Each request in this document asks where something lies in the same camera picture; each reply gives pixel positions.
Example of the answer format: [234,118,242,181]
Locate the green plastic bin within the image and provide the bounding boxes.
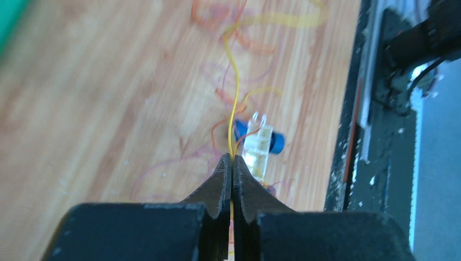
[1,0,30,55]

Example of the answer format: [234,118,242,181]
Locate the purple thin cable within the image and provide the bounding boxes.
[129,43,282,202]

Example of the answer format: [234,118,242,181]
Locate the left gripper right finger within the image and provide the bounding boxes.
[233,156,414,260]

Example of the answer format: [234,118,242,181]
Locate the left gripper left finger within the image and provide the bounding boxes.
[42,154,232,260]

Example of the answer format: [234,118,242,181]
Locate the yellow thin cable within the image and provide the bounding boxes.
[221,7,328,261]

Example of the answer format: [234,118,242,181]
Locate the wooden toy car blue wheels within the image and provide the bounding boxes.
[234,112,285,182]

